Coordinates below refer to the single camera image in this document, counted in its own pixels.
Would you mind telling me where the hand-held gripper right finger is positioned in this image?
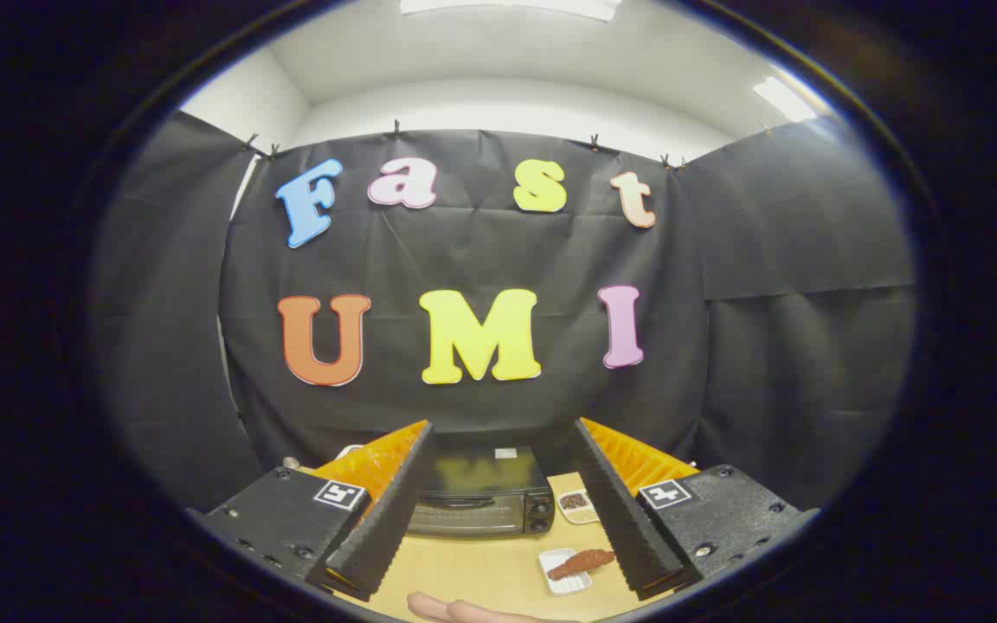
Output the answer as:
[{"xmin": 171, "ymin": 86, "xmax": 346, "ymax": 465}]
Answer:
[{"xmin": 574, "ymin": 417, "xmax": 820, "ymax": 602}]

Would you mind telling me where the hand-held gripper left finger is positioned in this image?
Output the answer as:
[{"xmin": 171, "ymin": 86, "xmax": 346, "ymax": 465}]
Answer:
[{"xmin": 190, "ymin": 420, "xmax": 437, "ymax": 602}]

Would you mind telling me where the reddish brown meat piece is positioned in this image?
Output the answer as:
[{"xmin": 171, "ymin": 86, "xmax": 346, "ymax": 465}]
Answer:
[{"xmin": 547, "ymin": 549, "xmax": 616, "ymax": 581}]

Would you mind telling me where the black toaster oven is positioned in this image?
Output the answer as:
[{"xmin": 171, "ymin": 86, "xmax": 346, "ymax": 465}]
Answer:
[{"xmin": 406, "ymin": 446, "xmax": 556, "ymax": 539}]

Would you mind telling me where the white sectioned spice dish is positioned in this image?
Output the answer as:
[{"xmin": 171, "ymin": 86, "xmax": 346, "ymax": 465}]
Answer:
[{"xmin": 556, "ymin": 489, "xmax": 601, "ymax": 526}]

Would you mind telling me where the small white rectangular dish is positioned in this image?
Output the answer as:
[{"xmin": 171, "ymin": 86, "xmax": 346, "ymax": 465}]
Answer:
[{"xmin": 538, "ymin": 547, "xmax": 595, "ymax": 596}]

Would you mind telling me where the ceiling light panel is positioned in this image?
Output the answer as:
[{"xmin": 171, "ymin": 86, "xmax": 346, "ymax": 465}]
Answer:
[
  {"xmin": 752, "ymin": 76, "xmax": 818, "ymax": 123},
  {"xmin": 401, "ymin": 0, "xmax": 622, "ymax": 22}
]

